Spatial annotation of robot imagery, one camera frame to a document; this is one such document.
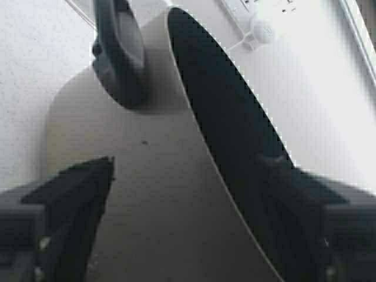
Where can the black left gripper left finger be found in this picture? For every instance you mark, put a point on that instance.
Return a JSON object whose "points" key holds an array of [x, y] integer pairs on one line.
{"points": [[48, 228]]}

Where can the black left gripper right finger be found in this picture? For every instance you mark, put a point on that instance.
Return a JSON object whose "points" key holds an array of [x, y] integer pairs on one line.
{"points": [[324, 229]]}

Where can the steel pot with black handles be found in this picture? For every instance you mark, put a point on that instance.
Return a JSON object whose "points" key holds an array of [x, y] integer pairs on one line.
{"points": [[193, 150]]}

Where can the white power plug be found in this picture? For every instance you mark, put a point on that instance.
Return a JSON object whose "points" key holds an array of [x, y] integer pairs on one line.
{"points": [[263, 31]]}

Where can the white wall outlet plate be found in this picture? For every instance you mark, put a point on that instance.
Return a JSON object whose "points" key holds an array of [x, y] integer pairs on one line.
{"points": [[241, 13]]}

